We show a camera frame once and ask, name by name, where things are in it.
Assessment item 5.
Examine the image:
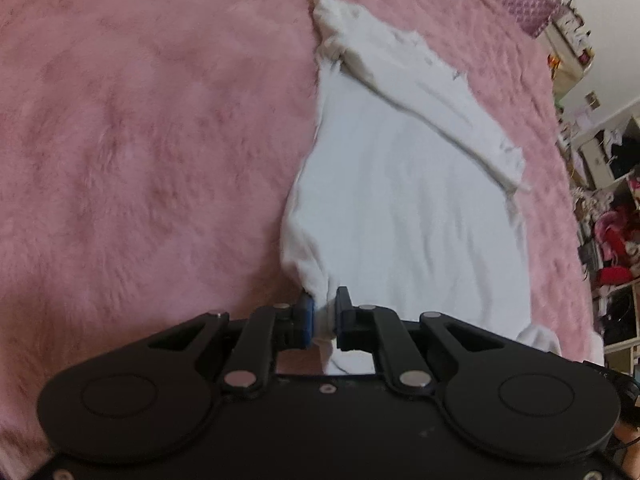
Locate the pink fluffy blanket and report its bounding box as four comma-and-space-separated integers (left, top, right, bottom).
0, 0, 606, 480

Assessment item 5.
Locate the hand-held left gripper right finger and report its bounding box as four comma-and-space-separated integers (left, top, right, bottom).
336, 287, 507, 397

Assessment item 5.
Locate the person's right hand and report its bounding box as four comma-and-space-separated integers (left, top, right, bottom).
612, 422, 640, 478

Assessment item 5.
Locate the pink plush toy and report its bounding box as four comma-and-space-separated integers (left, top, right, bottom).
595, 210, 640, 261

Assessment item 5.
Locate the white printed bag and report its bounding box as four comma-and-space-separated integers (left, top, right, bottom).
545, 0, 598, 101

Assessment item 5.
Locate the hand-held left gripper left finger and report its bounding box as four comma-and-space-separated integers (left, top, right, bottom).
145, 295, 317, 400

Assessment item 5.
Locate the white storage shelf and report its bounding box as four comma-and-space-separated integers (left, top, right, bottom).
555, 110, 640, 376

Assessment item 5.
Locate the white long-sleeve shirt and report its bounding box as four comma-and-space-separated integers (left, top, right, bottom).
280, 0, 563, 376

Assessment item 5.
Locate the red cloth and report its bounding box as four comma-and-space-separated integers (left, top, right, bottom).
597, 267, 633, 286

